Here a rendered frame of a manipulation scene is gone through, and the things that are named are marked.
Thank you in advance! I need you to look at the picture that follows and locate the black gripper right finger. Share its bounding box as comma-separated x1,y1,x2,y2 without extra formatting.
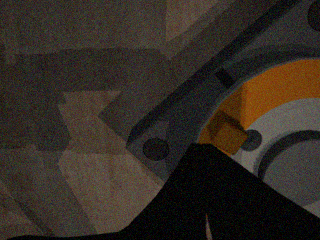
201,144,320,240

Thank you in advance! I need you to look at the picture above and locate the round grey plate with orange section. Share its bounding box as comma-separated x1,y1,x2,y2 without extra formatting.
193,56,320,177

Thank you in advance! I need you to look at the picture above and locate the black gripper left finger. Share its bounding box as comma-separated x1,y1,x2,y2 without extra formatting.
5,143,208,240

